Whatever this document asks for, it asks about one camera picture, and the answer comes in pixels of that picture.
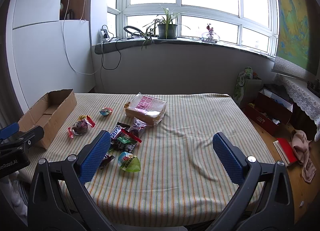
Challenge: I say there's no white cable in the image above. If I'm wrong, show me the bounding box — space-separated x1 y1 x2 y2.
62 0 101 75

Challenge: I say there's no black patterned snack packet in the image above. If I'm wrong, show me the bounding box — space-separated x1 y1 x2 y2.
111 140 137 153

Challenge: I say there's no dark green candy packet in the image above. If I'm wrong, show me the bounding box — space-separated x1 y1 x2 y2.
116 137 131 146

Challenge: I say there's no white lace cloth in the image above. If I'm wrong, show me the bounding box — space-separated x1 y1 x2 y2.
272 56 320 131

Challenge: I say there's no purple snack bag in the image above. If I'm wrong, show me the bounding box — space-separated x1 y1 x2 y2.
129 117 148 138

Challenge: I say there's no white window frame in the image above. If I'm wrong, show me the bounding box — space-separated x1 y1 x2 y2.
107 0 279 56

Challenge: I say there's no dark dried fruit bag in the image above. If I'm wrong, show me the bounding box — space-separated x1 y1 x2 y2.
68 118 95 139

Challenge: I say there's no red and white book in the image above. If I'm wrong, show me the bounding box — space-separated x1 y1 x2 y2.
273 138 298 167

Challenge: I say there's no packaged sliced bread loaf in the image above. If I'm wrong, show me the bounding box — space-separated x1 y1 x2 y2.
124 93 167 126

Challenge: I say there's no striped tablecloth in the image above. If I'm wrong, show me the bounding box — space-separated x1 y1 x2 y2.
18 92 276 228

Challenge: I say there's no landscape wall painting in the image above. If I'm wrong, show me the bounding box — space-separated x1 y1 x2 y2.
273 0 319 78

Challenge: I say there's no yellow candy packet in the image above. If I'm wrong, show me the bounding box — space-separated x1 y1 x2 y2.
78 115 87 121

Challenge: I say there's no power strip on sill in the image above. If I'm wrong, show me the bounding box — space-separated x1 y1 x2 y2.
100 28 110 43

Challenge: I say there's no green shopping bag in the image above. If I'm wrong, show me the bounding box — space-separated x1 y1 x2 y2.
233 67 263 108

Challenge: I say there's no light green candy packet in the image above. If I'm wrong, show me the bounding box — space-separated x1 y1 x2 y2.
118 152 141 172

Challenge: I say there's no beige cloth on floor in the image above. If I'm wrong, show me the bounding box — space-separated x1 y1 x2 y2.
291 130 316 184

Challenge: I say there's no white cabinet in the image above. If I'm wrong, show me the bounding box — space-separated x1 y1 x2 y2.
5 0 95 113

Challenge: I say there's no small figurine on windowsill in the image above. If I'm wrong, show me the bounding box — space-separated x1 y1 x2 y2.
201 23 220 43

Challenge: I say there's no black cable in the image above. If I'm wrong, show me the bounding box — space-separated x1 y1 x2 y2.
100 25 123 71

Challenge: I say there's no potted spider plant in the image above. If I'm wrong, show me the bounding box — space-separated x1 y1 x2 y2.
140 7 183 49

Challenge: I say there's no dark red box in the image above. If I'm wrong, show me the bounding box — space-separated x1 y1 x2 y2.
244 88 293 136

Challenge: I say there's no snickers bar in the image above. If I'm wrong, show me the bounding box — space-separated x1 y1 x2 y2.
110 122 130 141

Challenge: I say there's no blue jelly cup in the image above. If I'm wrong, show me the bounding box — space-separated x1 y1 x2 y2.
99 107 113 117

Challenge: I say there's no brown cardboard box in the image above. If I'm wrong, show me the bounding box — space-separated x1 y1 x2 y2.
18 89 77 150

